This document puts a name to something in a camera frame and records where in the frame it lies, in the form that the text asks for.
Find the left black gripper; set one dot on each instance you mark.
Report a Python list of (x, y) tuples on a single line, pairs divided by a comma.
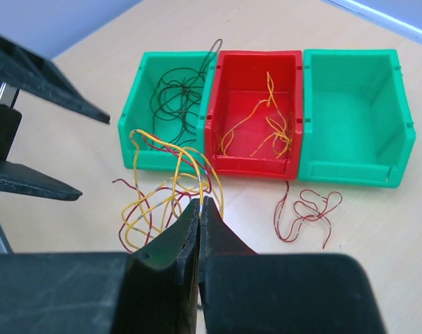
[(24, 70)]

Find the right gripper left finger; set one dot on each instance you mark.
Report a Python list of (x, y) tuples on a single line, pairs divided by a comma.
[(153, 290)]

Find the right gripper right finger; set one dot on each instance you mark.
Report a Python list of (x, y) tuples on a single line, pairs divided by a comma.
[(246, 292)]

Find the near green plastic bin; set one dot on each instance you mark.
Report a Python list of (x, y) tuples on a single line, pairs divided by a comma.
[(168, 99)]

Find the green plastic bin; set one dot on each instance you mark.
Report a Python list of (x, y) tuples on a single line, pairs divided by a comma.
[(168, 99), (358, 128)]

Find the red plastic bin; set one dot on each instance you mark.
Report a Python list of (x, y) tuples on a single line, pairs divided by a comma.
[(254, 126)]

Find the far green plastic bin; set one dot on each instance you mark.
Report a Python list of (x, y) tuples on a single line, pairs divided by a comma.
[(358, 128)]

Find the aluminium table edge frame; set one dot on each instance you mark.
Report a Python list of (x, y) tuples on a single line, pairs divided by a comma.
[(403, 17)]

